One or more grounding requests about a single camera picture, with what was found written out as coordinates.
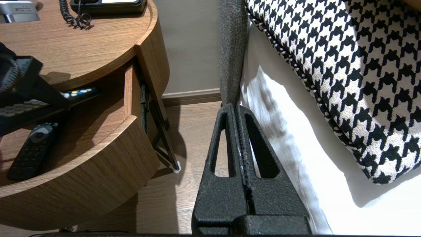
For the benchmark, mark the black telephone handset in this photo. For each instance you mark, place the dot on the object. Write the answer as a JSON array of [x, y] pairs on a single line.
[[87, 1]]

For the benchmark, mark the black remote with coloured buttons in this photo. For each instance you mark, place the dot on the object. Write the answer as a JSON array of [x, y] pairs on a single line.
[[82, 95]]

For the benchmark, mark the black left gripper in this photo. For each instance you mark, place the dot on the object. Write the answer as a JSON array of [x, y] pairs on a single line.
[[28, 70]]

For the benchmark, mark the black white houndstooth pillow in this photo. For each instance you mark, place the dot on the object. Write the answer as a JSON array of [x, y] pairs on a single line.
[[345, 82]]

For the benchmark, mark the wooden baseboard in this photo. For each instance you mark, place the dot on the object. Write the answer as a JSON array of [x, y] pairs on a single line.
[[190, 97]]

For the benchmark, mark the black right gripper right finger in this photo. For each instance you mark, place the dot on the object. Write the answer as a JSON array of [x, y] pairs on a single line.
[[273, 197]]

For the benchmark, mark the black white desk telephone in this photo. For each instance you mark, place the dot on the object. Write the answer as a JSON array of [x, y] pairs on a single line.
[[131, 5]]

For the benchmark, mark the round wooden nightstand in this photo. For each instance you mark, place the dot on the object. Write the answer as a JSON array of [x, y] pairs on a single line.
[[82, 49]]

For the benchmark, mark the mustard yellow pillow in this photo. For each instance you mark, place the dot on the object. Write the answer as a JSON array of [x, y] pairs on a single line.
[[413, 3]]

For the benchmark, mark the white bed sheet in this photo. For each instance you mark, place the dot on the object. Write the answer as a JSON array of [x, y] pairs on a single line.
[[329, 197]]

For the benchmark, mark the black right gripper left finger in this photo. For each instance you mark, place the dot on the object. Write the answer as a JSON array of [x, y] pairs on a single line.
[[223, 197]]

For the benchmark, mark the grey fabric headboard panel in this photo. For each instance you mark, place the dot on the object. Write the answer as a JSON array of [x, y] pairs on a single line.
[[232, 49]]

